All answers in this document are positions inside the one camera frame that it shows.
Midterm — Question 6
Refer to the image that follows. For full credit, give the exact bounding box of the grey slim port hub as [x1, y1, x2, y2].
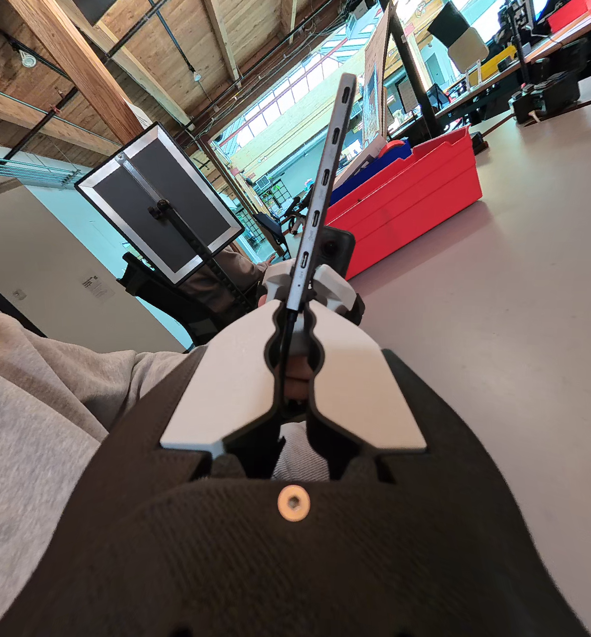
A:
[286, 73, 359, 312]

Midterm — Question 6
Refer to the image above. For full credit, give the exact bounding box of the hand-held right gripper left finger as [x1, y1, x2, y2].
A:
[160, 299, 285, 478]

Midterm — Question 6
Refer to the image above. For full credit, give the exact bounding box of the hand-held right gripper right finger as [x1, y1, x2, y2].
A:
[305, 301, 428, 479]

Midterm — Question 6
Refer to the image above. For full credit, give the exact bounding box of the tall cardboard board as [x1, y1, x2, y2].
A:
[362, 4, 395, 146]

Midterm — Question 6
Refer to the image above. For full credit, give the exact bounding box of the black steel column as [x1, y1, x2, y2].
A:
[385, 0, 443, 137]

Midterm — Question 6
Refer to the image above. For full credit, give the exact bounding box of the blue storage bin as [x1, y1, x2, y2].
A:
[332, 138, 412, 206]

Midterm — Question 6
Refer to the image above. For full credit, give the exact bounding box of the black white-framed panel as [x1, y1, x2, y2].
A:
[75, 121, 245, 286]

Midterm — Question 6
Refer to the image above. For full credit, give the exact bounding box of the person's left hand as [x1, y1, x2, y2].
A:
[283, 353, 320, 400]

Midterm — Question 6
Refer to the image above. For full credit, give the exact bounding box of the large red storage bin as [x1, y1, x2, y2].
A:
[324, 126, 483, 280]

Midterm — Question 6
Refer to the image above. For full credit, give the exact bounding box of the black and tan panel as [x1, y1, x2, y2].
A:
[427, 0, 490, 75]

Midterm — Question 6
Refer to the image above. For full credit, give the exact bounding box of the yellow storage bin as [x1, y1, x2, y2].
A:
[479, 44, 519, 76]

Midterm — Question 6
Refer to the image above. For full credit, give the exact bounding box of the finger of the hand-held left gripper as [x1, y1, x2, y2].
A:
[262, 262, 296, 302]
[308, 264, 353, 324]

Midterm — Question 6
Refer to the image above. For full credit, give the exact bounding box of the white flat board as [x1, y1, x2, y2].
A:
[333, 134, 391, 190]

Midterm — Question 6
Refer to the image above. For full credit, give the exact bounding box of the black equipment box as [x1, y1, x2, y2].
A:
[510, 75, 582, 126]

